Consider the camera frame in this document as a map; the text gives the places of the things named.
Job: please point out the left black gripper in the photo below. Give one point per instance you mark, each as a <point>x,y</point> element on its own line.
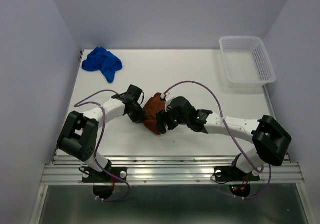
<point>141,115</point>

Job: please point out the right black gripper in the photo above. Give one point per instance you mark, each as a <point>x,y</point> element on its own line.
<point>164,116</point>

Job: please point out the brown towel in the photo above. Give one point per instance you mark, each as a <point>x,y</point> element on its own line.
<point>153,105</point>

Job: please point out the blue towel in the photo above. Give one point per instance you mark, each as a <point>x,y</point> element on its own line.
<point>104,61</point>

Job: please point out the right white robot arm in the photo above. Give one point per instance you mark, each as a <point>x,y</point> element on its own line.
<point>271,141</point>

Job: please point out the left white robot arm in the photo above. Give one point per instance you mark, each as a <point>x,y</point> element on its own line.
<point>79,135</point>

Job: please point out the white plastic basket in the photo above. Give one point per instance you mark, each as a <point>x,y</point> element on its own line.
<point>246,62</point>

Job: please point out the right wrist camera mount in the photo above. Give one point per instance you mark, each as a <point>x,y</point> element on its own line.
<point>166,98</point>

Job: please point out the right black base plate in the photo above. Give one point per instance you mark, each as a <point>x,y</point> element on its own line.
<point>232,174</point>

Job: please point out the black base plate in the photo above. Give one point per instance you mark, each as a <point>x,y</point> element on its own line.
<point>232,174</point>
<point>90,175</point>

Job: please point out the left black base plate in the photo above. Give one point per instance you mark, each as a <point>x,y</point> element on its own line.
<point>90,175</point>

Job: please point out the aluminium mounting rail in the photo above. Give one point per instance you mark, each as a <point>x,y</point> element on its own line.
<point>162,170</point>

